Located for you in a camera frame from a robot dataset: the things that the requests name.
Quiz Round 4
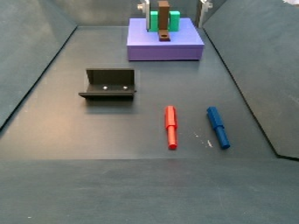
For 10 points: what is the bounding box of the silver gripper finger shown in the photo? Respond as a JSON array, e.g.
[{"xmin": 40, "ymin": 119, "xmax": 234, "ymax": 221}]
[
  {"xmin": 199, "ymin": 0, "xmax": 212, "ymax": 27},
  {"xmin": 137, "ymin": 0, "xmax": 151, "ymax": 30}
]

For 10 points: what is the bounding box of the blue peg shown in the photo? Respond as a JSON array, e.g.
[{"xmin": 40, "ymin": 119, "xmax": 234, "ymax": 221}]
[{"xmin": 207, "ymin": 107, "xmax": 230, "ymax": 149}]

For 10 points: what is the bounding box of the black angle fixture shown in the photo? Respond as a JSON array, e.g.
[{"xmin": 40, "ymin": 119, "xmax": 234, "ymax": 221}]
[{"xmin": 79, "ymin": 68, "xmax": 136, "ymax": 99}]

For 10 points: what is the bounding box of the green block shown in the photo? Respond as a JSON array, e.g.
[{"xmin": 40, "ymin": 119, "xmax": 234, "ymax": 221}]
[{"xmin": 149, "ymin": 10, "xmax": 180, "ymax": 32}]

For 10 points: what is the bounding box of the purple base block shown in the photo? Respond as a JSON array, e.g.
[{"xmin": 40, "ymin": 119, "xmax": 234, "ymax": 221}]
[{"xmin": 125, "ymin": 18, "xmax": 204, "ymax": 61}]

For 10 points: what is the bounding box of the red peg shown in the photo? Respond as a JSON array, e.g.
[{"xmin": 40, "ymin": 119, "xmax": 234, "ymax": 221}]
[{"xmin": 164, "ymin": 105, "xmax": 177, "ymax": 150}]

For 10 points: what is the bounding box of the brown L-shaped bracket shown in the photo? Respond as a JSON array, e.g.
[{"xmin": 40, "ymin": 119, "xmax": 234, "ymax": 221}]
[{"xmin": 157, "ymin": 1, "xmax": 171, "ymax": 41}]

